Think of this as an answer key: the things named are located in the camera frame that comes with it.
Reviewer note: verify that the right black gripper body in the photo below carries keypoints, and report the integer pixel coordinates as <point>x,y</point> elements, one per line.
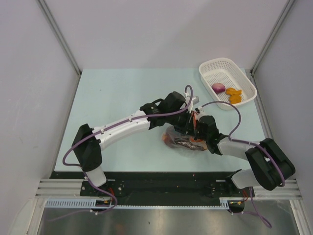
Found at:
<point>199,133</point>

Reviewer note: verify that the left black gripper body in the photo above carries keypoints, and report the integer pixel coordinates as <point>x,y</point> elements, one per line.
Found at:
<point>180,121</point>

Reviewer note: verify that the fake purple onion half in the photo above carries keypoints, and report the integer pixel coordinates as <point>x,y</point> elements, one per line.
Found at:
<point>218,88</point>

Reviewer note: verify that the fake orange chicken nuggets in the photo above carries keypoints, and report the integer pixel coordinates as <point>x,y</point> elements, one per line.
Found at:
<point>234,95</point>

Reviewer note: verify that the clear orange zip bag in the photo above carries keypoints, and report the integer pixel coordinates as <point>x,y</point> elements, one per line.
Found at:
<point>171,128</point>

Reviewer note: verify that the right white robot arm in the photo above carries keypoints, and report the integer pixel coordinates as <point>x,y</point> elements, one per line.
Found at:
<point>269,165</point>

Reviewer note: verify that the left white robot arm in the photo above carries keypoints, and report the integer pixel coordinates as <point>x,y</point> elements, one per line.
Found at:
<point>88,144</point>

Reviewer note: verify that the white perforated plastic basket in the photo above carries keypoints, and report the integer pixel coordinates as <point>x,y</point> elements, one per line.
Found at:
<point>226,72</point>

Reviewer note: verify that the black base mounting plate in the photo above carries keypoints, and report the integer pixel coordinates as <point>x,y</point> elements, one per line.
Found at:
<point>173,189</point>

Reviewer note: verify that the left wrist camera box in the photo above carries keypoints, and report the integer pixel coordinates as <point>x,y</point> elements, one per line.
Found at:
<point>192,99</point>

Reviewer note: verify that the white slotted cable duct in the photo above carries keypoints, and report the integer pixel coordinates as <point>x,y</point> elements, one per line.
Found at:
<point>99,204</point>

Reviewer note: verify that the right aluminium frame post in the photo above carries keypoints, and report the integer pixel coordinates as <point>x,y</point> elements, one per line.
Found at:
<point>274,32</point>

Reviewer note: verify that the aluminium frame post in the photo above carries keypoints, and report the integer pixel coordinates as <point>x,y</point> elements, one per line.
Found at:
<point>274,32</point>
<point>47,13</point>

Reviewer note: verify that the left aluminium frame post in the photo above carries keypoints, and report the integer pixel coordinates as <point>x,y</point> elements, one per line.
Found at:
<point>47,13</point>

